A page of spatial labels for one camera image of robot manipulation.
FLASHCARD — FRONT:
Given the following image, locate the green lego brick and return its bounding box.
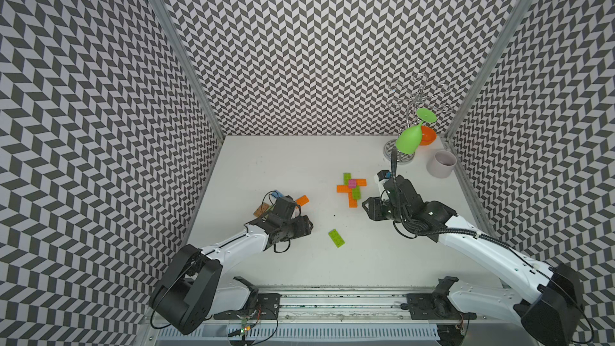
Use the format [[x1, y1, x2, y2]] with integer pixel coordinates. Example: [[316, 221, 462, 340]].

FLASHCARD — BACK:
[[328, 229, 345, 248], [352, 188, 361, 200], [343, 172, 352, 185]]

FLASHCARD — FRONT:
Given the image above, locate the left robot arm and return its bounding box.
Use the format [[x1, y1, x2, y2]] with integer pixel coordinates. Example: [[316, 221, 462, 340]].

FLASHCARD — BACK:
[[149, 195, 313, 335]]

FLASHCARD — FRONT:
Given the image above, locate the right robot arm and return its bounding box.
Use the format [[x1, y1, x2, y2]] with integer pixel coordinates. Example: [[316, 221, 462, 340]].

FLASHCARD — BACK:
[[362, 170, 586, 345]]

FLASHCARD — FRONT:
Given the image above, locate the tan lego brick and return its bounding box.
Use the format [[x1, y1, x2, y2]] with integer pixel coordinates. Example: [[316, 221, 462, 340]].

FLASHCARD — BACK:
[[253, 202, 271, 217]]

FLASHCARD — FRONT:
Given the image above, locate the blue lego plate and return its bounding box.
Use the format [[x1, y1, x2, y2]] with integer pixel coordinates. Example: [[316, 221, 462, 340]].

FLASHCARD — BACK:
[[271, 190, 283, 200]]

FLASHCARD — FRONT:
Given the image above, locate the grey cup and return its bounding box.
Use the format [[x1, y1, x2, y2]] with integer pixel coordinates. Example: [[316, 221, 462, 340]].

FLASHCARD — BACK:
[[426, 150, 457, 179]]

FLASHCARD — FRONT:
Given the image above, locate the green plastic wine glass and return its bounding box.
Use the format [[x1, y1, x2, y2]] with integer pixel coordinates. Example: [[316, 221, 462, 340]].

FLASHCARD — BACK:
[[395, 107, 437, 155]]

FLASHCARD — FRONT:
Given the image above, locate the orange plastic bowl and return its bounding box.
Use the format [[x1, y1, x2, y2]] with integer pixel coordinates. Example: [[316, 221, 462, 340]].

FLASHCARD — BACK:
[[420, 126, 437, 146]]

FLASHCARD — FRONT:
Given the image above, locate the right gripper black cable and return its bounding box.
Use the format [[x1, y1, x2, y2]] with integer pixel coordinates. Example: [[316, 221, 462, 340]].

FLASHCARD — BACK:
[[388, 146, 481, 241]]

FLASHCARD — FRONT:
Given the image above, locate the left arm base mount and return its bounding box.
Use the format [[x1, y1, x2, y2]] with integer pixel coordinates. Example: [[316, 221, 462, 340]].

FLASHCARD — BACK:
[[209, 276, 282, 320]]

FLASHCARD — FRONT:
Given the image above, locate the aluminium front rail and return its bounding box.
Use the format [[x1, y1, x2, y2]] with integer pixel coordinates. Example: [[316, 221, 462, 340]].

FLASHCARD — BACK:
[[133, 287, 536, 345]]

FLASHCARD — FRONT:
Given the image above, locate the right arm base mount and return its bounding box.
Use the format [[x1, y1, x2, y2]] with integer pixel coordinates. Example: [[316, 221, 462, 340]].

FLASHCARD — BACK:
[[400, 276, 477, 320]]

